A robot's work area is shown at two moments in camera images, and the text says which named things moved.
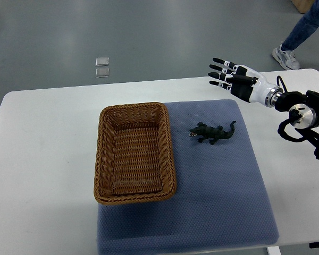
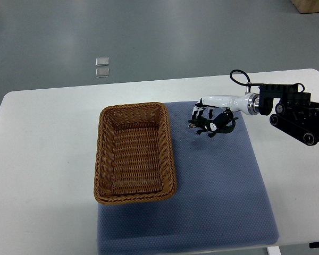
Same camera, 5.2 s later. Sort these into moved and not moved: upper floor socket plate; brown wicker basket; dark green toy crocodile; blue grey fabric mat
Moved: dark green toy crocodile
Not moved: brown wicker basket; upper floor socket plate; blue grey fabric mat
